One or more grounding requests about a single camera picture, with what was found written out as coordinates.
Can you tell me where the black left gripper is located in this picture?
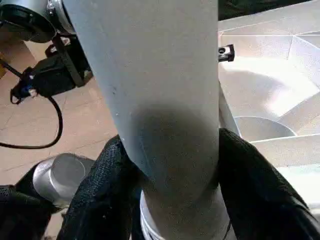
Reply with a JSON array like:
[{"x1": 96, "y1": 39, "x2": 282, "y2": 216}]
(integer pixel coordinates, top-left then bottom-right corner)
[{"x1": 217, "y1": 44, "x2": 236, "y2": 63}]

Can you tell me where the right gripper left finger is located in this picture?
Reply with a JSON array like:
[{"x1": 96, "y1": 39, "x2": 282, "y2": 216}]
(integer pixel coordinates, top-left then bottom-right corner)
[{"x1": 56, "y1": 134, "x2": 143, "y2": 240}]

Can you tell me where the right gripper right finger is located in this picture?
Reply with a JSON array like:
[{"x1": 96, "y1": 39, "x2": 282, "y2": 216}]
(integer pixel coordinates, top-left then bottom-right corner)
[{"x1": 218, "y1": 127, "x2": 320, "y2": 240}]

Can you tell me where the white plastic table top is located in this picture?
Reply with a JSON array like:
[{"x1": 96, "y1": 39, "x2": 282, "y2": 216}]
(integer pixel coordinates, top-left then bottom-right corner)
[{"x1": 217, "y1": 0, "x2": 320, "y2": 208}]

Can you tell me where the white plastic table leg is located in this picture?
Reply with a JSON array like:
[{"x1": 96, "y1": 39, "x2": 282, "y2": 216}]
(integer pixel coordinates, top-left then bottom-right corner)
[{"x1": 61, "y1": 0, "x2": 237, "y2": 240}]

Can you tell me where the black floor device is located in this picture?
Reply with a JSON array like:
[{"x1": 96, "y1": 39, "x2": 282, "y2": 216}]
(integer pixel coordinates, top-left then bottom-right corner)
[{"x1": 11, "y1": 57, "x2": 91, "y2": 104}]

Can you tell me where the black floor cable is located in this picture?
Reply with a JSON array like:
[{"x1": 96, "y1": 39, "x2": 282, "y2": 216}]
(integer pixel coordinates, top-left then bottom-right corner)
[{"x1": 0, "y1": 96, "x2": 63, "y2": 150}]

